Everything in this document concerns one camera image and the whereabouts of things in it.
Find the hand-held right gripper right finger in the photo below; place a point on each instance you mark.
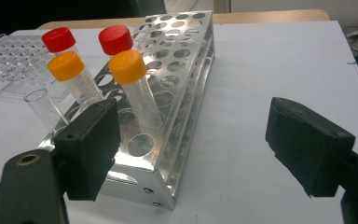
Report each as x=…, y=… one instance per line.
x=307, y=146

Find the metal test tube rack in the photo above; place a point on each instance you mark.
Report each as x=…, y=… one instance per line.
x=127, y=169

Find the clear plastic tube rack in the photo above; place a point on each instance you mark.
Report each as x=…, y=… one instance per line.
x=9, y=56

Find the uncapped clear tube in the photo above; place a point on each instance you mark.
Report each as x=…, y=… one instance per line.
x=43, y=107

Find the red-capped clear tube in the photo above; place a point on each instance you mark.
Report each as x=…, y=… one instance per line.
x=58, y=39
x=115, y=39

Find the black cabinet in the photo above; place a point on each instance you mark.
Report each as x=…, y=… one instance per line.
x=149, y=7

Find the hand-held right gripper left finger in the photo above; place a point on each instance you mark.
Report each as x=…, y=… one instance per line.
x=87, y=149

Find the orange-capped clear tube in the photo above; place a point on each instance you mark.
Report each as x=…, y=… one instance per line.
x=66, y=66
x=127, y=67

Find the white board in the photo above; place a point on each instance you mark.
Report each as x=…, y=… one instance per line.
x=261, y=68

